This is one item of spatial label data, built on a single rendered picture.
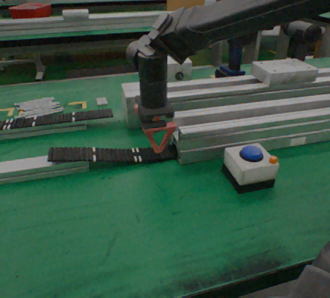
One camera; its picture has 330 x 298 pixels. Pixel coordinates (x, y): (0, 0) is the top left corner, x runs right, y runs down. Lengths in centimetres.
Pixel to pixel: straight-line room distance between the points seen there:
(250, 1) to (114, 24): 172
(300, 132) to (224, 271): 41
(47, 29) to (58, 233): 171
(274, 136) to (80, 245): 48
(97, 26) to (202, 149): 159
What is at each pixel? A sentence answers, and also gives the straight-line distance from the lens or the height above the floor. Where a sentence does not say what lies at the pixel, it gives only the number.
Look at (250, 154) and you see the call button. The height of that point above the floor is 85.
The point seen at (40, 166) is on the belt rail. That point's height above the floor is 81.
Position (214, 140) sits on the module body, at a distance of 64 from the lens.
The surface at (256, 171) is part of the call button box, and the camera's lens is 57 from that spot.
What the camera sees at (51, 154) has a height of 82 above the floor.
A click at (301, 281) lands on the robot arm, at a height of 100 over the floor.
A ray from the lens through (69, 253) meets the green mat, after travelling 51.
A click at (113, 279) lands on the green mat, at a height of 78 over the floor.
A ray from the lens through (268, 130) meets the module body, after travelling 70.
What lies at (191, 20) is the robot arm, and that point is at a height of 109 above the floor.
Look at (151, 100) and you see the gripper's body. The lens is 57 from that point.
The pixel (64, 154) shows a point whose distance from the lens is 64.
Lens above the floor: 117
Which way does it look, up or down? 31 degrees down
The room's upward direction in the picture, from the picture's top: straight up
